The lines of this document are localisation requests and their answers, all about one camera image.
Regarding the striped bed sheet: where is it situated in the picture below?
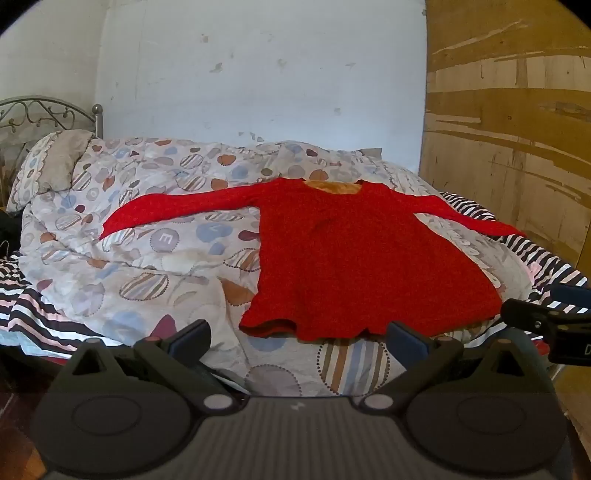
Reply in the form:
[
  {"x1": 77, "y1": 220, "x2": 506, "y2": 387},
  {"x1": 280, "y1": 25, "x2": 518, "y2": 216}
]
[{"x1": 0, "y1": 191, "x2": 591, "y2": 356}]

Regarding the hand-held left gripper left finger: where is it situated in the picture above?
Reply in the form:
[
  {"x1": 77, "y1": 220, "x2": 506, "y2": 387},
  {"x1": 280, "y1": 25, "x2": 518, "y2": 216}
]
[{"x1": 69, "y1": 320, "x2": 237, "y2": 414}]

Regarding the patterned pillow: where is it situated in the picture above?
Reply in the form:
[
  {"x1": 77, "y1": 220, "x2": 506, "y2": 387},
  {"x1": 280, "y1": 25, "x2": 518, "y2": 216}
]
[{"x1": 7, "y1": 129, "x2": 95, "y2": 213}]

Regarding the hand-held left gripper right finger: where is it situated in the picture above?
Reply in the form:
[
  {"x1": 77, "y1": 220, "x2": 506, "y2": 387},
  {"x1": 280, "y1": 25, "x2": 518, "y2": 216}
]
[{"x1": 358, "y1": 322, "x2": 527, "y2": 414}]

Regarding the metal bed headboard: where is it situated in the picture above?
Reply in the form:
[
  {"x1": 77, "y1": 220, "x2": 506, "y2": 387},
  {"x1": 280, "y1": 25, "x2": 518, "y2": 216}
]
[{"x1": 0, "y1": 95, "x2": 105, "y2": 195}]

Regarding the red knitted sweater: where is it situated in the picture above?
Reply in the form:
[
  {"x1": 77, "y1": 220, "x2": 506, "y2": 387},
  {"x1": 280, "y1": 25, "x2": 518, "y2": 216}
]
[{"x1": 99, "y1": 178, "x2": 527, "y2": 343}]

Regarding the black clothing on bed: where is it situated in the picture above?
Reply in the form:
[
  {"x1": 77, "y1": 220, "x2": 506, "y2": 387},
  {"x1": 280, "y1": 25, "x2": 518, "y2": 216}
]
[{"x1": 0, "y1": 210, "x2": 24, "y2": 259}]

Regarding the circle patterned quilt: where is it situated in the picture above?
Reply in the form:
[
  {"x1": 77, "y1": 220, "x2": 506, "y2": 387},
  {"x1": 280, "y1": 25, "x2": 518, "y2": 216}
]
[{"x1": 18, "y1": 136, "x2": 532, "y2": 398}]

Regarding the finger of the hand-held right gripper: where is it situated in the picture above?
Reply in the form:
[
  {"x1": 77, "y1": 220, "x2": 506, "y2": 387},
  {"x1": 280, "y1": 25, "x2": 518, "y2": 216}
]
[{"x1": 501, "y1": 299, "x2": 573, "y2": 332}]

